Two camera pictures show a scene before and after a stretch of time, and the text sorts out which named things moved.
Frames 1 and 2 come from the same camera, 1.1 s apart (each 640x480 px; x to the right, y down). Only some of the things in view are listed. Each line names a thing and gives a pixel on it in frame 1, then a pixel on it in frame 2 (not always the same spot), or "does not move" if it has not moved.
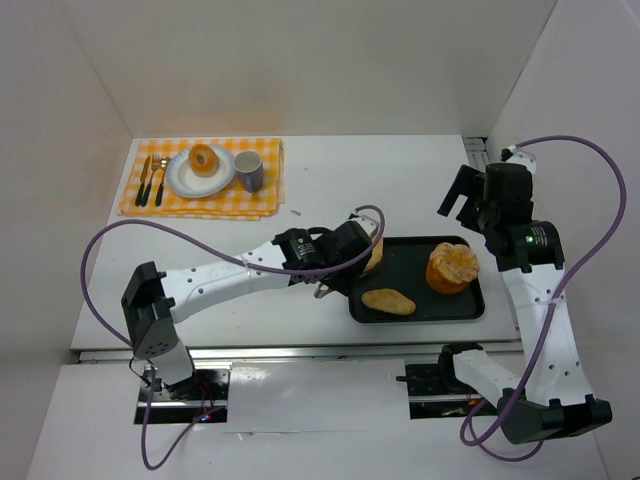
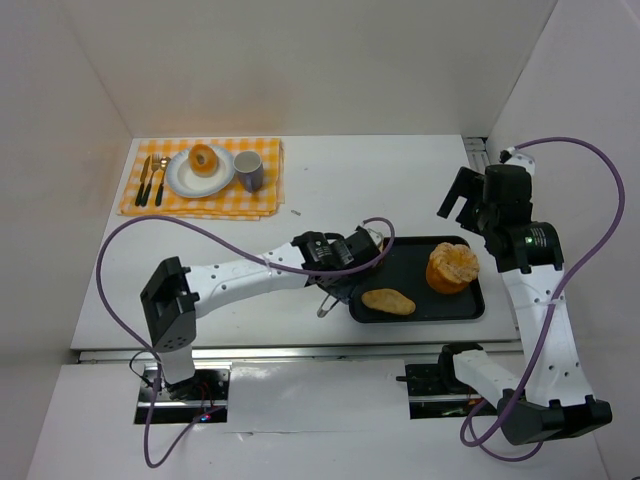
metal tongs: x=321 y=290 -> x=327 y=305
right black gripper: x=470 y=198 does not move
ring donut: x=202 y=160 does not move
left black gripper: x=357 y=248 does not move
